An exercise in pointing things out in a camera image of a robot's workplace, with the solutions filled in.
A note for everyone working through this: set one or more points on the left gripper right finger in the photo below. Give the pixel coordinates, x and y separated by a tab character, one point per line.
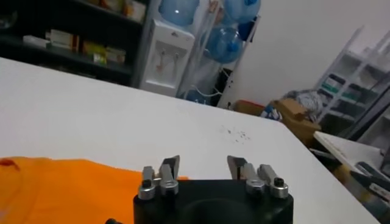
250	176

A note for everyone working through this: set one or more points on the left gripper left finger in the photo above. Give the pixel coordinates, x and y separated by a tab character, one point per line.
167	176

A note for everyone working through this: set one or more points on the orange T-shirt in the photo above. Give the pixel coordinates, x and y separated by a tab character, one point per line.
76	191

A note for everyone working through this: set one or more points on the grey striped clothes pile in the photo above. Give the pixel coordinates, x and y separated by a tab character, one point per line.
307	102

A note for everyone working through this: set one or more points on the small scattered crumbs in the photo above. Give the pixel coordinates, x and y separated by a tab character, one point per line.
237	135

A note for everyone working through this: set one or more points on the blue white package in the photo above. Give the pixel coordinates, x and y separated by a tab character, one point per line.
271	112

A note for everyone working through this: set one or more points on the orange cardboard box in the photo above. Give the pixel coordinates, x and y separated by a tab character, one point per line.
304	132

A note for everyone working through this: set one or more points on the large white table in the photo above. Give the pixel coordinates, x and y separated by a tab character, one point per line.
122	121

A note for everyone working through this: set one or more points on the brown cardboard box with flap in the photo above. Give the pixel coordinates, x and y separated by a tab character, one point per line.
291	108

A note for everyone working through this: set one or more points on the blue water jug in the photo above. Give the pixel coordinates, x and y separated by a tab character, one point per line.
240	10
178	12
224	45
196	96

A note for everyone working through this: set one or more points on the small white side table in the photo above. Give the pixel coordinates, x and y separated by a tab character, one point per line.
344	146

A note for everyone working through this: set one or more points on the white teal box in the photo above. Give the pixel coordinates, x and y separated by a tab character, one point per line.
333	84

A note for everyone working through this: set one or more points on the white green flat carton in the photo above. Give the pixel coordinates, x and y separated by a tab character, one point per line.
115	54

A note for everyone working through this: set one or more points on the white water dispenser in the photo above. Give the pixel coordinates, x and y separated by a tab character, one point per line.
164	42

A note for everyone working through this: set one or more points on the yellow green box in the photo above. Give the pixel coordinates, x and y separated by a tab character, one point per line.
93	48

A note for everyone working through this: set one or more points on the light grey metal rack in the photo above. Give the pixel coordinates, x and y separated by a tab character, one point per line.
347	61

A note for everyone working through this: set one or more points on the black shelving unit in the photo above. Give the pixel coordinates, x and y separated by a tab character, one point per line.
61	61

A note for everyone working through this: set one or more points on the white red box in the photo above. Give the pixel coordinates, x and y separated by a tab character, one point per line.
62	39

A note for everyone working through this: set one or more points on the flat white box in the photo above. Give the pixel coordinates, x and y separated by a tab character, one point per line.
35	41

